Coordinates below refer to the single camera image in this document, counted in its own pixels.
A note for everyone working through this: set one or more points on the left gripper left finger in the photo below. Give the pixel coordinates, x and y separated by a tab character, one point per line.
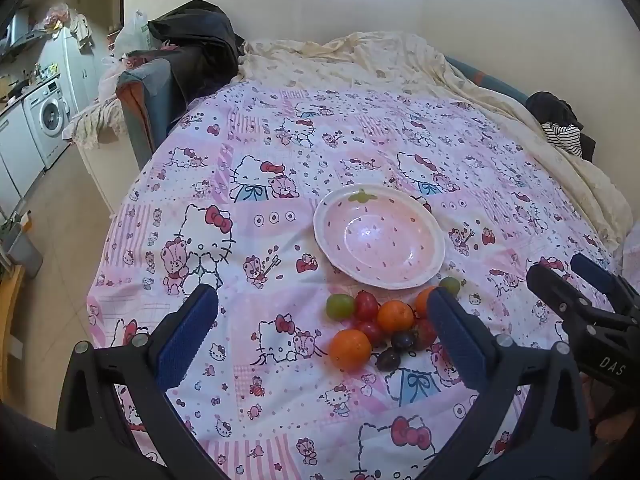
115	420

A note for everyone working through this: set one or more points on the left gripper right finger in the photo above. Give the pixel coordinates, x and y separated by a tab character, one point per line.
551	438

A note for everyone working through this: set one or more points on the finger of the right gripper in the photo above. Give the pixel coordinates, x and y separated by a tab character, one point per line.
553	290
592	273

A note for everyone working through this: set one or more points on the green grape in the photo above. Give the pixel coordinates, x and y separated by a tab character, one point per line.
451	284
340	307

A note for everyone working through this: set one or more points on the orange mandarin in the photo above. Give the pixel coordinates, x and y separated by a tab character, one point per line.
420	304
395	316
349	350

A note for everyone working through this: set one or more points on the red strawberry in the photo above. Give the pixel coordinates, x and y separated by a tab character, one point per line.
424	333

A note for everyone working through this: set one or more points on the red cherry tomato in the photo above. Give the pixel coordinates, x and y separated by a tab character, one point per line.
366	306
374	334

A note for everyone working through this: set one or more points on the person's right hand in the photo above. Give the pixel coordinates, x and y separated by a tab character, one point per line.
611	415

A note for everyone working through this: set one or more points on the black striped clothing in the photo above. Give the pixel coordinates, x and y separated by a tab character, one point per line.
560	124

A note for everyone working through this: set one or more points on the pink strawberry pattern plate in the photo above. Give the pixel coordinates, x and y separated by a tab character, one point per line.
379	236

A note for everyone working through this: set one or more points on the wooden chair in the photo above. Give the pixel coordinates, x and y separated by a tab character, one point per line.
11	285

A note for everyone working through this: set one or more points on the cream floral blanket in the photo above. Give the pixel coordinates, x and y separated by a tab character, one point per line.
405	63

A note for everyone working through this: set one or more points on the pink Hello Kitty bedsheet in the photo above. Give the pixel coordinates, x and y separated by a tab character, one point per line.
228	200

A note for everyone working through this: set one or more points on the white kitchen cabinet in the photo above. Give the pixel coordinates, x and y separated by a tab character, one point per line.
21	164

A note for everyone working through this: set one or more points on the white washing machine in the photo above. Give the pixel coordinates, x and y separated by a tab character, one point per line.
47	114

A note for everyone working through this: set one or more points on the white refrigerator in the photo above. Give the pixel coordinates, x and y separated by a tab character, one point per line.
79	78

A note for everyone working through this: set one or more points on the black clothes pile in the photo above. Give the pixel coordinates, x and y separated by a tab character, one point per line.
198	41

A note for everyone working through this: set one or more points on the white plastic bag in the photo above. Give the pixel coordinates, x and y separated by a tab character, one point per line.
134	36

